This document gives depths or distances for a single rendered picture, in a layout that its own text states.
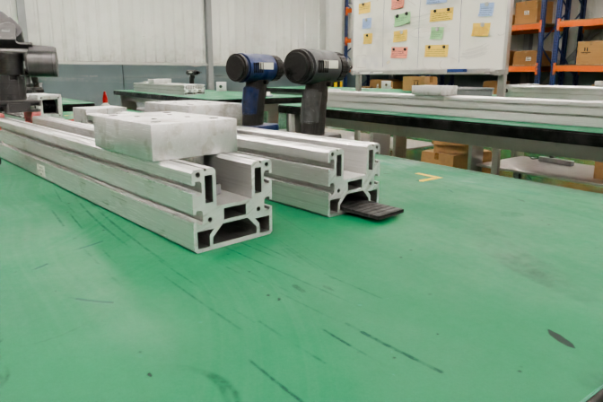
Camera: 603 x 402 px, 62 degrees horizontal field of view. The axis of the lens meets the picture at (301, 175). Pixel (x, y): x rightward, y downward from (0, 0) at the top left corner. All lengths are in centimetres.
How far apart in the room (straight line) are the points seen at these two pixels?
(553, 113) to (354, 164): 139
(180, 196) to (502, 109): 170
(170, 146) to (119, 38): 1220
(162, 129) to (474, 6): 331
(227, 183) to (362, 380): 32
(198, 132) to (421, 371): 36
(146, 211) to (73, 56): 1191
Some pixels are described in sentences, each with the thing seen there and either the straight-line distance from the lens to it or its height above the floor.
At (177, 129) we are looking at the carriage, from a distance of 56.
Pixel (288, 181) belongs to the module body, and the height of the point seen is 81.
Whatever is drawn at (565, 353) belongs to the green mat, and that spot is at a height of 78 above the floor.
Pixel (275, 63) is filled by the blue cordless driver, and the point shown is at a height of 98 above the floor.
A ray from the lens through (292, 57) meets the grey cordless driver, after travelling 87.
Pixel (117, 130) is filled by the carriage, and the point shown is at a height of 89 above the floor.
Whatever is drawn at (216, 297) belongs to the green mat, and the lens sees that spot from 42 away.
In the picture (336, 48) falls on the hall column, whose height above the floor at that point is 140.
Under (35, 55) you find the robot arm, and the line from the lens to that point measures 129.
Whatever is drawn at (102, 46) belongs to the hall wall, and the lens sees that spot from 1263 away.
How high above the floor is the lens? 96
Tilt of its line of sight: 12 degrees down
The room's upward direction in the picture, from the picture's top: straight up
